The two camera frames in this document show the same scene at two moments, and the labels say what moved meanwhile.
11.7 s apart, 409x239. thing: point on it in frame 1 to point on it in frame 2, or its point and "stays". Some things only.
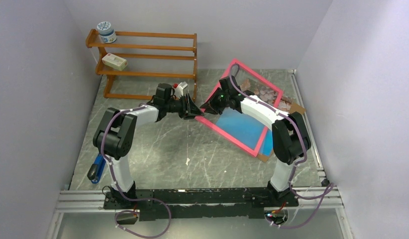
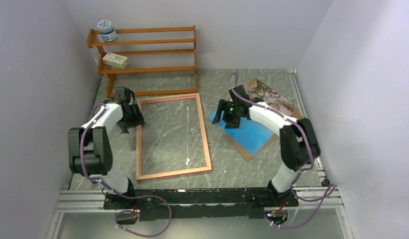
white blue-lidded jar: [108, 34] stays
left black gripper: [193, 110] to [137, 120]
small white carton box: [114, 61] stays
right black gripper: [209, 109] to [224, 106]
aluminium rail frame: [323, 196] stays
